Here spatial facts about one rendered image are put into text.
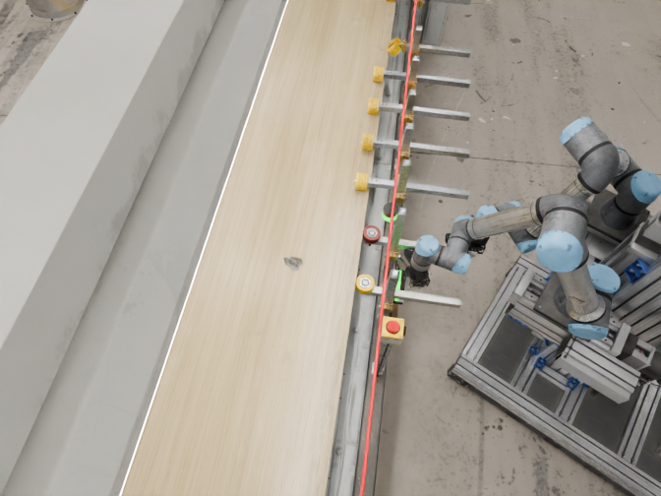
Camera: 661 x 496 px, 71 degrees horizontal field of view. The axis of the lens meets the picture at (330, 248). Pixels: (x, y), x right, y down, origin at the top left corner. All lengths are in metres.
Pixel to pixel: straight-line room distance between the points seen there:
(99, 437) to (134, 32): 0.27
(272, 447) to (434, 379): 1.30
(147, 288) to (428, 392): 2.52
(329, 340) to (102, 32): 1.60
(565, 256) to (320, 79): 1.77
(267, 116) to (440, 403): 1.83
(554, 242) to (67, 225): 1.26
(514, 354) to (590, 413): 0.45
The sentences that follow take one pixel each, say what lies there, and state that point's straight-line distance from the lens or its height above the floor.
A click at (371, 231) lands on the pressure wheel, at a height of 0.91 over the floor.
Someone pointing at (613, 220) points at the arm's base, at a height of 1.07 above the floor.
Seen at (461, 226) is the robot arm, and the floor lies 1.28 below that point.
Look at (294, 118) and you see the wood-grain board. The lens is 2.52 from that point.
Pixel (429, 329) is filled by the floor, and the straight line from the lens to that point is 2.91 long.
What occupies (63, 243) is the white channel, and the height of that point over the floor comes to 2.46.
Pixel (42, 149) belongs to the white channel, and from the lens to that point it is 0.32.
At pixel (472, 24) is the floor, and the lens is 4.93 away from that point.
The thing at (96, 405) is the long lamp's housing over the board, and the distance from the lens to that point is 0.33.
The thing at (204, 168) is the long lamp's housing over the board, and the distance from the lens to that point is 0.41.
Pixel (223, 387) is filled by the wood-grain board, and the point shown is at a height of 0.90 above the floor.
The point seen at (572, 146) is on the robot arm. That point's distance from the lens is 1.81.
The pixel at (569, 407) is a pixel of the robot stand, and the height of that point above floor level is 0.23.
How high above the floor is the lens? 2.67
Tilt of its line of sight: 60 degrees down
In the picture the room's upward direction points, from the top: 1 degrees clockwise
